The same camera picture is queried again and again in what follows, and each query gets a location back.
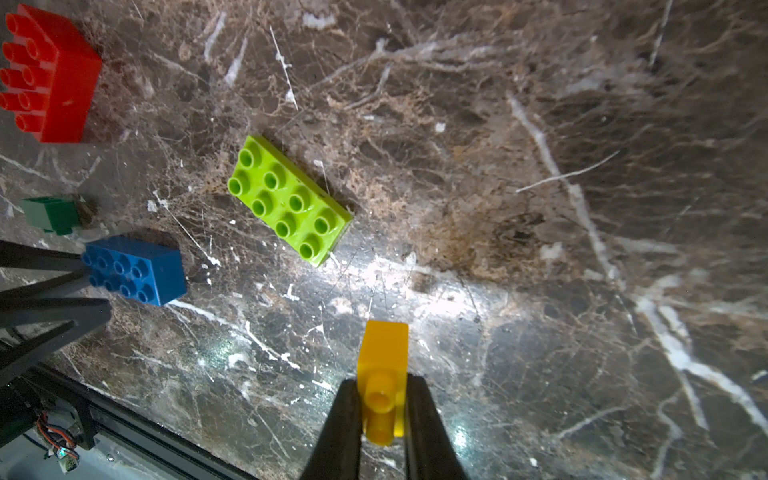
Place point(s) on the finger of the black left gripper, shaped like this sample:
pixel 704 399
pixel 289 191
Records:
pixel 18 256
pixel 73 318

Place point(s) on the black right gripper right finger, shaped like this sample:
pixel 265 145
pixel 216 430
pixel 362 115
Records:
pixel 429 453

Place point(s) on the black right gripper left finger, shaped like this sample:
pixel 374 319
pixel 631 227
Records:
pixel 336 454

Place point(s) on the small dark green lego brick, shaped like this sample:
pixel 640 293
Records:
pixel 51 214

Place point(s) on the blue lego brick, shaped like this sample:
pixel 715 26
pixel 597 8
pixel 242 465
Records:
pixel 148 273

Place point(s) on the small yellow lego brick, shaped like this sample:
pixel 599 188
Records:
pixel 382 371

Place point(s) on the red lego brick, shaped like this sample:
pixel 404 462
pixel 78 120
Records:
pixel 52 77

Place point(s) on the lime green lego brick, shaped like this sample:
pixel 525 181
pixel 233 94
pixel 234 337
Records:
pixel 276 191

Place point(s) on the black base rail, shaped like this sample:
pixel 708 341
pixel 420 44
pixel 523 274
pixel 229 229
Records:
pixel 55 428

